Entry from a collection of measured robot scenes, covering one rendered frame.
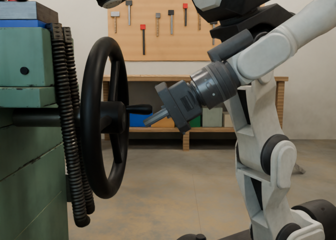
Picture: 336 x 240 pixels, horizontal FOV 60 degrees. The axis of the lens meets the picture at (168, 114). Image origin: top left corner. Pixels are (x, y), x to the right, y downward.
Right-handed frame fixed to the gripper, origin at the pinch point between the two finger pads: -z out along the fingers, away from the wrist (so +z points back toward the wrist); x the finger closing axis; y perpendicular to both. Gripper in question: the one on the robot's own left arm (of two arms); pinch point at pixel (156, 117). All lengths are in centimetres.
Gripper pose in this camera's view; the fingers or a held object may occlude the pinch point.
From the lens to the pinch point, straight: 65.1
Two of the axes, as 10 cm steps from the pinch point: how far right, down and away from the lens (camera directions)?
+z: 8.6, -4.9, -0.9
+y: -0.6, 0.7, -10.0
